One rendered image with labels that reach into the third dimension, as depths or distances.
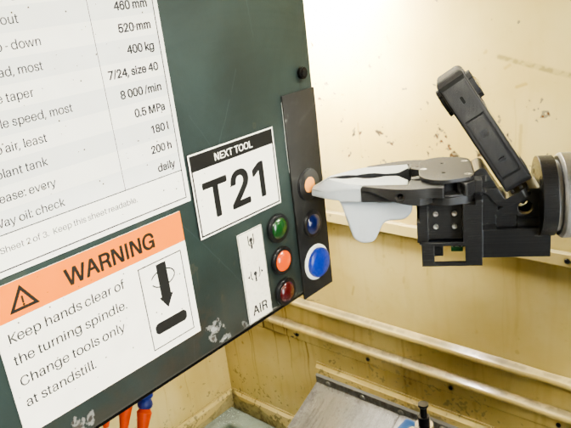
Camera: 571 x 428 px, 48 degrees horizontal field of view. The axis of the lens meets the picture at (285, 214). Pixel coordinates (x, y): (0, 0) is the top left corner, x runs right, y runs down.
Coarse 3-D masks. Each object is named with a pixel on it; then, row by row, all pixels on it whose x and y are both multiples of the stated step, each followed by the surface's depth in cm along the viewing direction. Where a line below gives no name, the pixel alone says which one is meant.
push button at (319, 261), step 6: (312, 252) 62; (318, 252) 62; (324, 252) 63; (312, 258) 62; (318, 258) 62; (324, 258) 63; (312, 264) 62; (318, 264) 62; (324, 264) 63; (312, 270) 62; (318, 270) 62; (324, 270) 63; (318, 276) 63
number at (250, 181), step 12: (252, 156) 54; (264, 156) 55; (228, 168) 52; (240, 168) 53; (252, 168) 54; (264, 168) 56; (228, 180) 52; (240, 180) 54; (252, 180) 55; (264, 180) 56; (240, 192) 54; (252, 192) 55; (264, 192) 56; (240, 204) 54; (252, 204) 55
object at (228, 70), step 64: (192, 0) 47; (256, 0) 52; (192, 64) 48; (256, 64) 53; (192, 128) 49; (256, 128) 54; (64, 256) 42; (192, 256) 51; (0, 384) 40; (128, 384) 48
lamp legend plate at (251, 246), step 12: (252, 228) 56; (240, 240) 55; (252, 240) 56; (240, 252) 55; (252, 252) 56; (264, 252) 57; (240, 264) 55; (252, 264) 56; (264, 264) 57; (252, 276) 56; (264, 276) 58; (252, 288) 57; (264, 288) 58; (252, 300) 57; (264, 300) 58; (252, 312) 57; (264, 312) 58
